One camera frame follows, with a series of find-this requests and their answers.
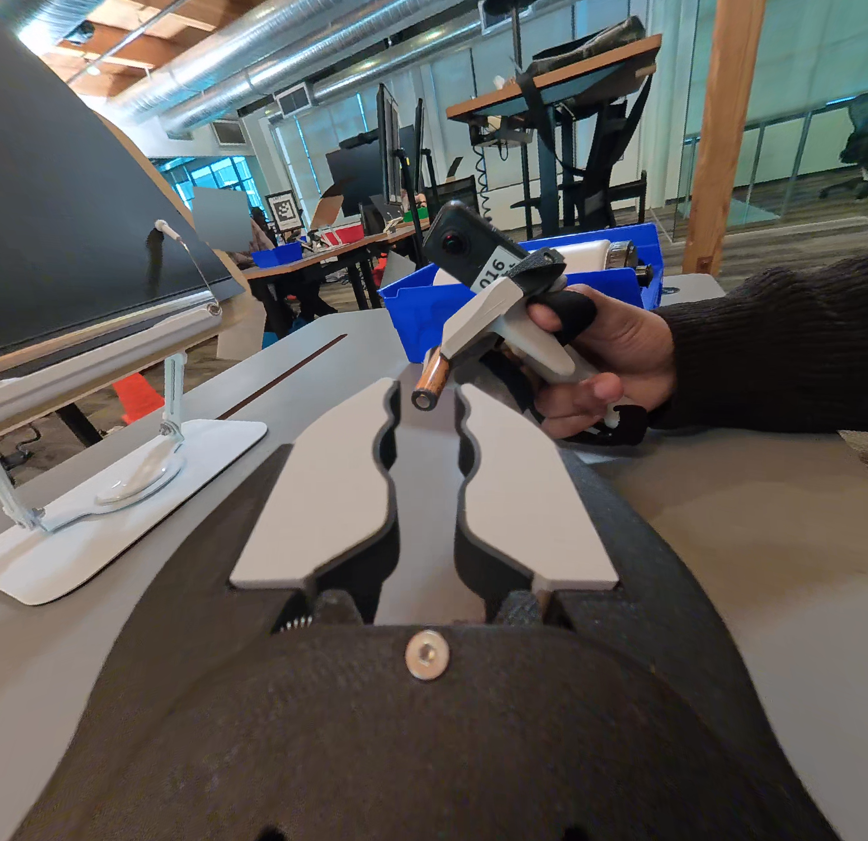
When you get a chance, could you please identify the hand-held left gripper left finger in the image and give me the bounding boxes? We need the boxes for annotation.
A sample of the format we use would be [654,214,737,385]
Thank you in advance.
[229,376,403,592]

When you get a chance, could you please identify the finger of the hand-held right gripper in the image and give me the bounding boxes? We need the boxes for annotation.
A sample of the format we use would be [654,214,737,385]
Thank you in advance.
[439,276,526,367]

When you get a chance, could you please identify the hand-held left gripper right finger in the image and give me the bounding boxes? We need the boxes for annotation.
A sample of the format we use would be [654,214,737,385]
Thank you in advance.
[454,382,621,594]

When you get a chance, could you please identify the orange and black battery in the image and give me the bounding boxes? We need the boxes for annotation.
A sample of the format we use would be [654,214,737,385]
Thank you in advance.
[411,349,450,411]

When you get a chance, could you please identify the person's right forearm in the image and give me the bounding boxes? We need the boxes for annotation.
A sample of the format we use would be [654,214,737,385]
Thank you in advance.
[654,254,868,435]

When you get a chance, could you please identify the person's right hand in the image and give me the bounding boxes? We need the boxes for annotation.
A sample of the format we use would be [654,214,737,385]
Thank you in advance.
[525,285,677,440]

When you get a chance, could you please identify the blue bin with marker tag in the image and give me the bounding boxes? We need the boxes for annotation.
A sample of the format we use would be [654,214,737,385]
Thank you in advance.
[377,223,664,364]

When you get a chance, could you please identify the wooden work desk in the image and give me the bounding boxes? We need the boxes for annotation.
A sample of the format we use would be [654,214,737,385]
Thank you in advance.
[241,221,431,313]

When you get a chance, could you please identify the white tablet stand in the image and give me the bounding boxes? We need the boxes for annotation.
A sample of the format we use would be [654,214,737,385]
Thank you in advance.
[0,305,269,606]

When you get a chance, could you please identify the cardboard box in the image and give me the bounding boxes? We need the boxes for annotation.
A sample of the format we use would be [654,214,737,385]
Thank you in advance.
[308,192,348,230]

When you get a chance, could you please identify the black monitor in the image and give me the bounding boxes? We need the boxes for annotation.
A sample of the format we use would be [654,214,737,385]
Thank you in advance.
[325,85,423,220]

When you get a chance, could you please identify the wooden top desk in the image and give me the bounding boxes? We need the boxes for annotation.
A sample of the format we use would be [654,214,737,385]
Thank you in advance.
[445,33,663,228]

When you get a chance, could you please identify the marker sign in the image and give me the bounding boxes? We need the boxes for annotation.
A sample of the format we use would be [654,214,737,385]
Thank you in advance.
[264,190,302,232]

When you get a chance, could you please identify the black bag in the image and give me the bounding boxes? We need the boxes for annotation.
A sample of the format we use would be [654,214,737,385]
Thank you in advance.
[532,15,646,62]

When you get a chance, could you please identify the silver ventilation ducts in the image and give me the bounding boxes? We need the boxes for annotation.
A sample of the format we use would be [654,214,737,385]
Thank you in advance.
[0,0,652,133]

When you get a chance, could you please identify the wooden support post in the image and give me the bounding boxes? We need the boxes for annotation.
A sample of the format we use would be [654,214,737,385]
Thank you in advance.
[681,0,772,277]

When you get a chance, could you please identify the white wire arm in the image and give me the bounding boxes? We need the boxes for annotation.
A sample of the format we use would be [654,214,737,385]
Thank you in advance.
[155,219,222,315]

